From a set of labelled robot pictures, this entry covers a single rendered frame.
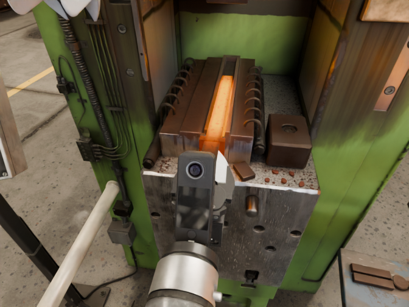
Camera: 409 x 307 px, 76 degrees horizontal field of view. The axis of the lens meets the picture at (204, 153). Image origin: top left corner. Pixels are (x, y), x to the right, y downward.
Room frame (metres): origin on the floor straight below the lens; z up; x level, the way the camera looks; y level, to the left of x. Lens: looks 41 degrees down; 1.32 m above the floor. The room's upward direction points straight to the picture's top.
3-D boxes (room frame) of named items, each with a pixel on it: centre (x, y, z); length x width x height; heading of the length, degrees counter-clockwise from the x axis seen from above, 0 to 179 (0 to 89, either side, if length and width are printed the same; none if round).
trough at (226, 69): (0.65, -0.06, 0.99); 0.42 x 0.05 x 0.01; 171
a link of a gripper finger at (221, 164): (0.31, -0.02, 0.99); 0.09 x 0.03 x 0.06; 169
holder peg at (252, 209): (0.35, -0.10, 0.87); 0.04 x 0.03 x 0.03; 171
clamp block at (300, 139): (0.47, -0.19, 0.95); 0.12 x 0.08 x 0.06; 171
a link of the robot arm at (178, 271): (0.13, 0.02, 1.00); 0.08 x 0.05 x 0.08; 81
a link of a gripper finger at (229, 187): (0.27, -0.02, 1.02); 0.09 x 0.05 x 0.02; 169
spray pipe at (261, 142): (0.60, -0.14, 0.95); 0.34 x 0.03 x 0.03; 171
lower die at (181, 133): (0.65, -0.03, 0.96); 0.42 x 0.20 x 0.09; 171
